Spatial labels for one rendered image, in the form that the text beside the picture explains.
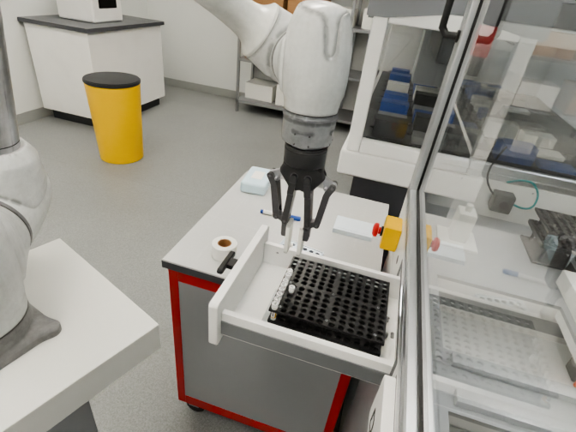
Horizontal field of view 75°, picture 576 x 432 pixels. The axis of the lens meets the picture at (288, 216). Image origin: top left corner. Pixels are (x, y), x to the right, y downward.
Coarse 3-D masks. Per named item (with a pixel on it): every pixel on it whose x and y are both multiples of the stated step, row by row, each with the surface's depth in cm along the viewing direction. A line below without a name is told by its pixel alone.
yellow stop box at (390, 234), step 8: (392, 216) 104; (384, 224) 105; (392, 224) 101; (400, 224) 101; (384, 232) 100; (392, 232) 99; (400, 232) 99; (384, 240) 101; (392, 240) 100; (384, 248) 102; (392, 248) 102
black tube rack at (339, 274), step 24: (288, 288) 77; (312, 288) 78; (336, 288) 79; (360, 288) 80; (288, 312) 71; (312, 312) 73; (336, 312) 73; (360, 312) 74; (384, 312) 75; (336, 336) 72; (360, 336) 68; (384, 336) 69
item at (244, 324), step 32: (288, 256) 90; (320, 256) 88; (256, 288) 85; (384, 288) 87; (224, 320) 71; (256, 320) 70; (288, 352) 70; (320, 352) 68; (352, 352) 66; (384, 352) 74
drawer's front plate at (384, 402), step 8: (384, 376) 59; (384, 384) 58; (392, 384) 58; (384, 392) 56; (392, 392) 56; (376, 400) 61; (384, 400) 55; (392, 400) 55; (376, 408) 59; (384, 408) 54; (392, 408) 54; (376, 416) 57; (384, 416) 53; (392, 416) 53; (368, 424) 63; (376, 424) 55; (384, 424) 52; (392, 424) 52
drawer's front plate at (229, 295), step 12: (264, 228) 89; (252, 240) 85; (264, 240) 90; (252, 252) 82; (240, 264) 77; (252, 264) 84; (228, 276) 74; (240, 276) 77; (252, 276) 87; (228, 288) 71; (240, 288) 79; (216, 300) 68; (228, 300) 73; (216, 312) 68; (216, 324) 69; (216, 336) 71
